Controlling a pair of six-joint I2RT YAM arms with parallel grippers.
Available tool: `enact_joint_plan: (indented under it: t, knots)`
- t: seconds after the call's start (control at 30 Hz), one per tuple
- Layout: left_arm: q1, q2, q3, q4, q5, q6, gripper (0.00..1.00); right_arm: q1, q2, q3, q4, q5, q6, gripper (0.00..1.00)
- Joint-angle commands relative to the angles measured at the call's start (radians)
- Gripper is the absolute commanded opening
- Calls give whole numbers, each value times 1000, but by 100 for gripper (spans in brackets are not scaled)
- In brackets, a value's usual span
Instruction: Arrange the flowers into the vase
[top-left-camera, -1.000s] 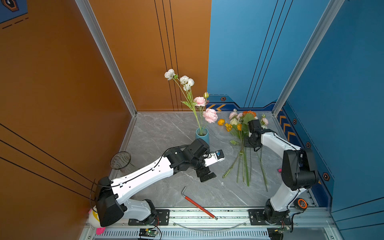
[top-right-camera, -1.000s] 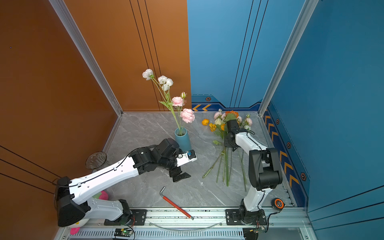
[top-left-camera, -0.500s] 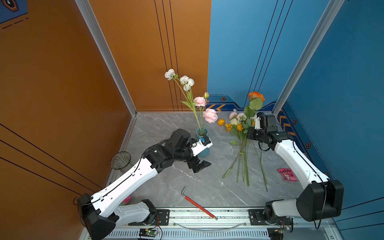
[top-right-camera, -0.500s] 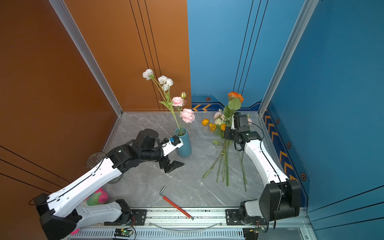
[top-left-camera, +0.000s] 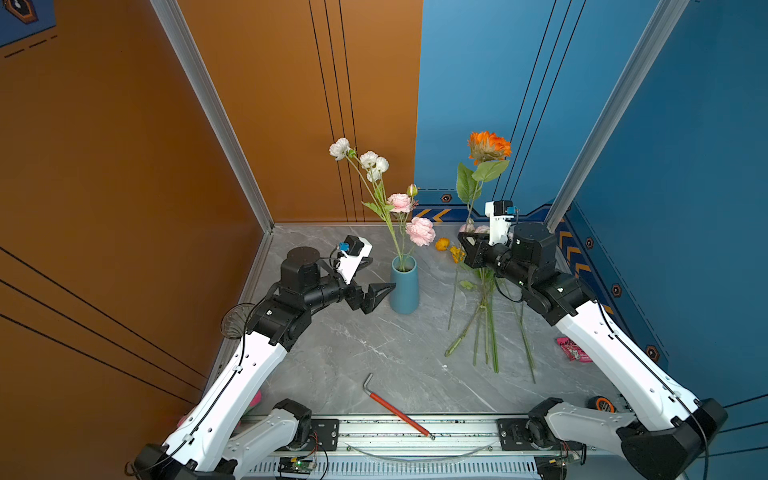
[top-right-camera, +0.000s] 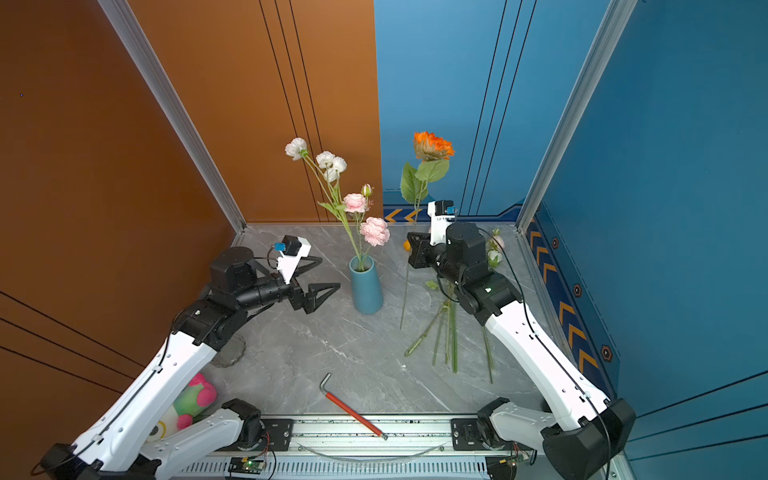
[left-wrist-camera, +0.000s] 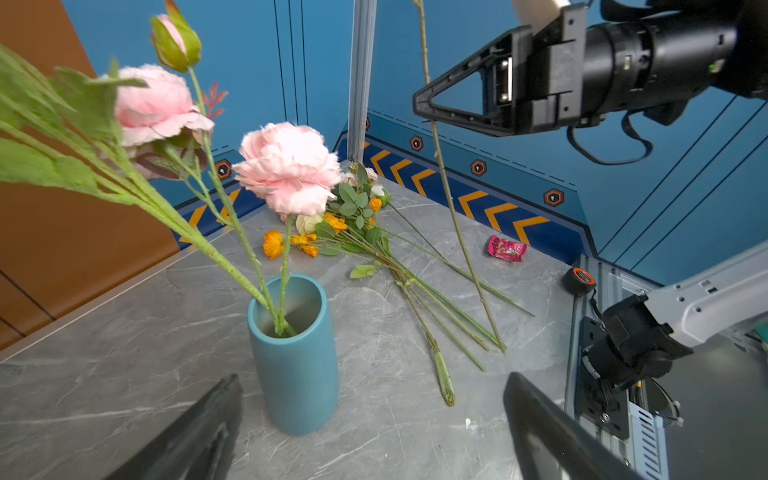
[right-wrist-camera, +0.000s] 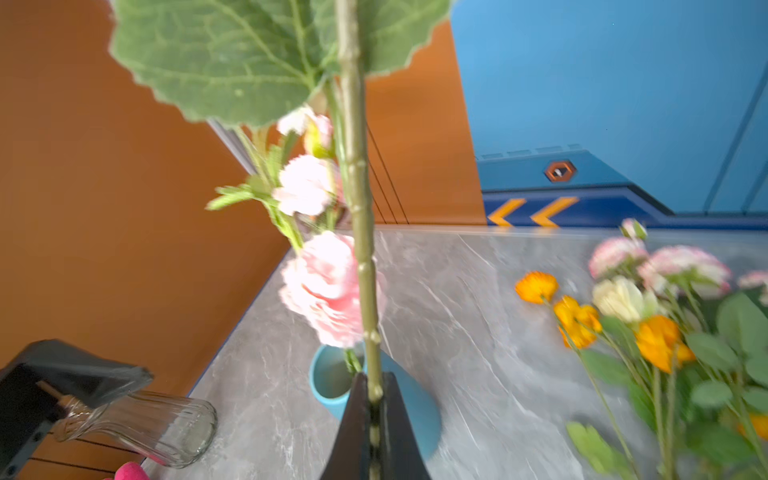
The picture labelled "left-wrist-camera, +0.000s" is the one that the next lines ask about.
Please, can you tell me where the orange black tape measure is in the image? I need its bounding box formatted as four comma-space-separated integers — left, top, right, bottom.
561, 267, 596, 297

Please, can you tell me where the teal ceramic vase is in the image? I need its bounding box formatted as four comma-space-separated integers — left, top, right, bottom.
247, 275, 340, 436

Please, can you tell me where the right aluminium corner post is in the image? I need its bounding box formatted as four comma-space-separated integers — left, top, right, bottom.
347, 0, 378, 164

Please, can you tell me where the pink peony flower stem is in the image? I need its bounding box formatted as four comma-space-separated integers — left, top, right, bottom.
113, 0, 343, 337

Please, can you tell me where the white rose flower stem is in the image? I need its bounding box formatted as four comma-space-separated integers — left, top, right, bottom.
368, 179, 535, 318

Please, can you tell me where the yellow ranunculus flower stem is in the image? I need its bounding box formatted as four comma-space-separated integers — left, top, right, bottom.
263, 215, 456, 407

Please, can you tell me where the pink candy wrapper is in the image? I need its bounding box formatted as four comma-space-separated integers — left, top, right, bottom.
487, 235, 528, 263

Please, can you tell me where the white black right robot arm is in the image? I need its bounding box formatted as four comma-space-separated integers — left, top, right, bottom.
413, 1, 767, 411

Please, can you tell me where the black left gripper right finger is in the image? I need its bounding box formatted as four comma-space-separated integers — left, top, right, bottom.
503, 372, 640, 479

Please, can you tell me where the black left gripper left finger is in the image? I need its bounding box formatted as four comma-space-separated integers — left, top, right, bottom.
108, 374, 243, 479

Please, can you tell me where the orange gerbera flower stem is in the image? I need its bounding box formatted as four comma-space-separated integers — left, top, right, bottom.
411, 0, 508, 353

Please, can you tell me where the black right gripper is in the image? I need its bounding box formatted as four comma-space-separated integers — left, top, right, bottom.
413, 3, 588, 136

